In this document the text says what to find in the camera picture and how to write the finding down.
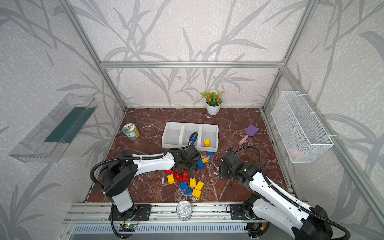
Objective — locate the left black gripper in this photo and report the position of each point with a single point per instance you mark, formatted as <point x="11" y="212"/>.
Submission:
<point x="186" y="160"/>

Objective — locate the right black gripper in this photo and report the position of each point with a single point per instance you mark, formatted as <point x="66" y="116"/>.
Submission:
<point x="227" y="167"/>

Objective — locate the narrow red lego brick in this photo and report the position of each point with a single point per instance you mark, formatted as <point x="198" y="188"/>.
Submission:
<point x="185" y="176"/>

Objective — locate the blue sloped lego brick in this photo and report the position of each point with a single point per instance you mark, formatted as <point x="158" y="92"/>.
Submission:
<point x="200" y="164"/>

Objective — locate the long red lego brick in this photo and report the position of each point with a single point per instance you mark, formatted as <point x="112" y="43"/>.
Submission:
<point x="178" y="177"/>

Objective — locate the yellow lego brick bottom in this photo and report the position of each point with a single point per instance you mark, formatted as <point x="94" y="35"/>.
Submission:
<point x="196" y="193"/>

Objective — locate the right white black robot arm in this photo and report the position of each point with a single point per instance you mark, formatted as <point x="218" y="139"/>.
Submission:
<point x="275" y="205"/>

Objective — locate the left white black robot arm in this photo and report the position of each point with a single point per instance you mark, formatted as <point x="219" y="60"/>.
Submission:
<point x="113" y="176"/>

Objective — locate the blue lego brick near bin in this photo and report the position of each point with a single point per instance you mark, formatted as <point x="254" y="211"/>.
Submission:
<point x="193" y="139"/>

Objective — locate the blue lego brick lower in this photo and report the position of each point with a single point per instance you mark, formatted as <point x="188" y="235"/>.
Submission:
<point x="183" y="185"/>

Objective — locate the yellow long lego brick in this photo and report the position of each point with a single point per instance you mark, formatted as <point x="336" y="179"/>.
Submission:
<point x="199" y="186"/>

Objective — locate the purple toy shovel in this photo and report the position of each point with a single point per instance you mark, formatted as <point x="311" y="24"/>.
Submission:
<point x="250" y="132"/>

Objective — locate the silver round knob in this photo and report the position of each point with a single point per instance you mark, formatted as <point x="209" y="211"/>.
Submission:
<point x="184" y="210"/>

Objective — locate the green label tin can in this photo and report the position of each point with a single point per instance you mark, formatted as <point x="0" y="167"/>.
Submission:
<point x="131" y="131"/>

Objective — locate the potted green plant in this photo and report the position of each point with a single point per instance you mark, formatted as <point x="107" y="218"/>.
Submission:
<point x="213" y="100"/>

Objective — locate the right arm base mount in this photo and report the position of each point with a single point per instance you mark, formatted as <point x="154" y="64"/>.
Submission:
<point x="237" y="213"/>

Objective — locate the aluminium front rail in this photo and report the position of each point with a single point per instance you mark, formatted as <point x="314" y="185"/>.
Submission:
<point x="208" y="212"/>

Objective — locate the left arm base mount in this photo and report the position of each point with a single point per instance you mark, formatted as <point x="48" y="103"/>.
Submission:
<point x="140" y="212"/>

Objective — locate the white wire basket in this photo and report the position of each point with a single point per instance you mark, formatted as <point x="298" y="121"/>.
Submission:
<point x="302" y="134"/>

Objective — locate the clear plastic wall shelf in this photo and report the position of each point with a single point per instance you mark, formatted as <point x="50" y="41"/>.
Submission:
<point x="47" y="142"/>

